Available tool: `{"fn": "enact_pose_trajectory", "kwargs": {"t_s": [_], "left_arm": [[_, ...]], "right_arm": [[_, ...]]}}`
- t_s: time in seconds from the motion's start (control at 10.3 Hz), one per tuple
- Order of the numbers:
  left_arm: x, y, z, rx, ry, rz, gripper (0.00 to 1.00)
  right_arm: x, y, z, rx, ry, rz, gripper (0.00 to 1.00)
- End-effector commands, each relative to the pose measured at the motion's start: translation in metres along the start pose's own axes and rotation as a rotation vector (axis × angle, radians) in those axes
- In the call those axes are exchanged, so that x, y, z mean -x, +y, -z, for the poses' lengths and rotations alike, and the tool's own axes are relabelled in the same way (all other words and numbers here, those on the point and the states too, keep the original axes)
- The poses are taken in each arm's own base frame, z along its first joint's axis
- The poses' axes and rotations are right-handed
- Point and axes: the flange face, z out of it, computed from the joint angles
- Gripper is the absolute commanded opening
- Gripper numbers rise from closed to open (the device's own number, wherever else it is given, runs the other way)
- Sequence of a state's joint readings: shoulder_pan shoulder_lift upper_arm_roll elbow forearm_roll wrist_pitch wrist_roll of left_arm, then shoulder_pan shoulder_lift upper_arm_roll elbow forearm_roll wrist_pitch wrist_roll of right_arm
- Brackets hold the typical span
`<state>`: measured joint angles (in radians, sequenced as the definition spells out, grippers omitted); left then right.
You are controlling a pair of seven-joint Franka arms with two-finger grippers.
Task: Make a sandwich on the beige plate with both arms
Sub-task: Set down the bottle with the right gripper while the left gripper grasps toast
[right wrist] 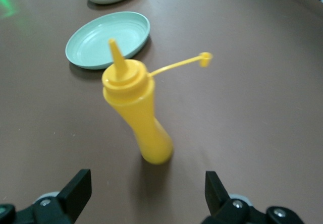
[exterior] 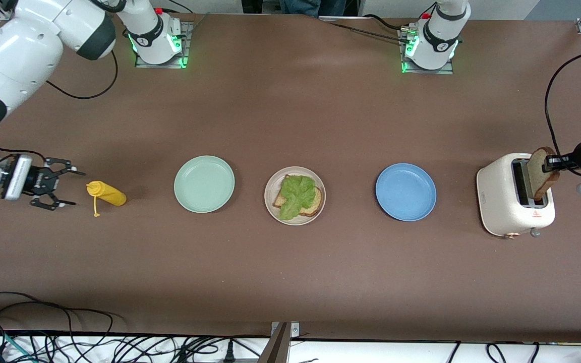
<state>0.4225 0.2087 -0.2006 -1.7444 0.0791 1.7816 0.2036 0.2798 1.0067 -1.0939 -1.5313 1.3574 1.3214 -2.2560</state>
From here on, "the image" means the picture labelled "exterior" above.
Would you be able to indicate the black power plug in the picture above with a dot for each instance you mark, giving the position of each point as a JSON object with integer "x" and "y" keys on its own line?
{"x": 229, "y": 352}

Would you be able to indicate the brown bread slice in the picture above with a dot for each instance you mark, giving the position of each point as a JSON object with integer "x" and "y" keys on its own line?
{"x": 317, "y": 200}
{"x": 537, "y": 179}

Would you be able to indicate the yellow squeeze bottle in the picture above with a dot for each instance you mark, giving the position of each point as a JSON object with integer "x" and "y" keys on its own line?
{"x": 111, "y": 194}

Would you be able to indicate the person in dark trousers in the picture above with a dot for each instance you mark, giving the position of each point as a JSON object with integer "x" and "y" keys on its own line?
{"x": 300, "y": 6}

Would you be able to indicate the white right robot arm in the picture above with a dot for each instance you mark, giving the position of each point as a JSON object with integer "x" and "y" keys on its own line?
{"x": 18, "y": 55}

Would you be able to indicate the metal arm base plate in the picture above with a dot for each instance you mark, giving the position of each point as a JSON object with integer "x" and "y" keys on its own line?
{"x": 187, "y": 45}
{"x": 402, "y": 60}

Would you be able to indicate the green lettuce leaf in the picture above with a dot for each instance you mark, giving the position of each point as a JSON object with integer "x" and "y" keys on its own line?
{"x": 295, "y": 194}

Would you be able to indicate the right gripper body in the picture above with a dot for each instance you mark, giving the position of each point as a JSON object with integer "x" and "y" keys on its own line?
{"x": 37, "y": 181}

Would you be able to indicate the mint green plate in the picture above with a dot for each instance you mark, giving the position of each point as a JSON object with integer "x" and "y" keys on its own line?
{"x": 204, "y": 184}

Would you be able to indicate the white toaster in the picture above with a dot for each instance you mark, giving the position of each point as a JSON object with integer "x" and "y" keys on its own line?
{"x": 497, "y": 201}

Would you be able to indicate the beige plate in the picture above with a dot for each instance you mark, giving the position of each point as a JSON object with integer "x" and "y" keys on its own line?
{"x": 270, "y": 187}

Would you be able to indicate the grey metal bracket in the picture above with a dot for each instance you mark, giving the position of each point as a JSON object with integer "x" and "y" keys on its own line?
{"x": 278, "y": 348}

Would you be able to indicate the blue plate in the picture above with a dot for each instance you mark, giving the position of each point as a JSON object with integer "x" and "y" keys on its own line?
{"x": 405, "y": 191}

